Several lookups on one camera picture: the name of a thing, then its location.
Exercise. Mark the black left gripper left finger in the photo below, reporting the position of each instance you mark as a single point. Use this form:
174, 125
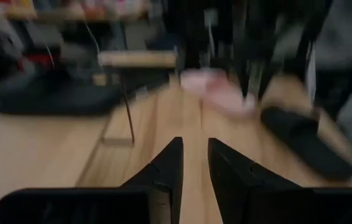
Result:
166, 174

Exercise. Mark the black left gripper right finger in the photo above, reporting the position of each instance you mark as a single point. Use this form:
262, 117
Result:
229, 180

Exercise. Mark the storage rack with red bins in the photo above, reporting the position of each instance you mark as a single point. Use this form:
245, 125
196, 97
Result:
70, 9

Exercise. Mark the wooden shelf with black frame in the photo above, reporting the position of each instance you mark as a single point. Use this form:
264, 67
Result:
135, 59

